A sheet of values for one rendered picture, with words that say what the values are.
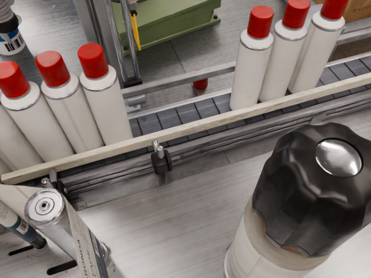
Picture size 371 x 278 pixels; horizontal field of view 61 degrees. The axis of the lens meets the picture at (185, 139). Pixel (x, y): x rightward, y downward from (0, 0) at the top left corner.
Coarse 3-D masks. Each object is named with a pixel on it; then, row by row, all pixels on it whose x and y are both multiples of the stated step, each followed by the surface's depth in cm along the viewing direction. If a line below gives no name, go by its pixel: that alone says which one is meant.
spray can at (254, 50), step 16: (256, 16) 44; (272, 16) 44; (256, 32) 46; (240, 48) 49; (256, 48) 47; (240, 64) 51; (256, 64) 49; (240, 80) 53; (256, 80) 52; (240, 96) 56; (256, 96) 56
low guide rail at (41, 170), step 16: (352, 80) 60; (368, 80) 61; (288, 96) 58; (304, 96) 58; (320, 96) 60; (240, 112) 56; (256, 112) 57; (176, 128) 54; (192, 128) 54; (208, 128) 56; (112, 144) 52; (128, 144) 52; (144, 144) 54; (64, 160) 51; (80, 160) 51; (96, 160) 53; (16, 176) 49; (32, 176) 50
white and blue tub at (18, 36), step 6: (18, 30) 77; (0, 36) 74; (12, 36) 75; (18, 36) 77; (0, 42) 75; (6, 42) 75; (12, 42) 76; (18, 42) 77; (24, 42) 80; (0, 48) 76; (6, 48) 76; (12, 48) 77; (18, 48) 78; (6, 54) 78; (12, 54) 78
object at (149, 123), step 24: (336, 72) 66; (360, 72) 66; (216, 96) 63; (336, 96) 63; (144, 120) 60; (168, 120) 60; (192, 120) 60; (240, 120) 59; (168, 144) 57; (72, 168) 54
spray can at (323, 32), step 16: (336, 0) 46; (320, 16) 50; (336, 16) 48; (320, 32) 50; (336, 32) 50; (304, 48) 55; (320, 48) 52; (304, 64) 56; (320, 64) 55; (304, 80) 58
